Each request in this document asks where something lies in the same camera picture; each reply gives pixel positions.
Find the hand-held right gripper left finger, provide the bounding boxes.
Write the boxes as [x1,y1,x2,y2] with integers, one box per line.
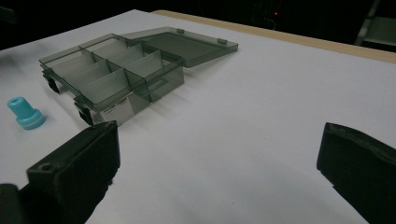
[19,120,121,224]

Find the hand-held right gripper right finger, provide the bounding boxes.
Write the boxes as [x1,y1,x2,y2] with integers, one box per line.
[316,121,396,224]

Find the small blue plastic part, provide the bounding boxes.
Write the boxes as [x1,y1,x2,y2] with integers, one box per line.
[7,96,47,131]

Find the transparent grey compartment box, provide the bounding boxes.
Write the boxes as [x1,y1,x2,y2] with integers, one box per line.
[38,26,240,126]

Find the metal stand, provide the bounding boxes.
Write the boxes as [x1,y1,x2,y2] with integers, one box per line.
[353,0,396,49]

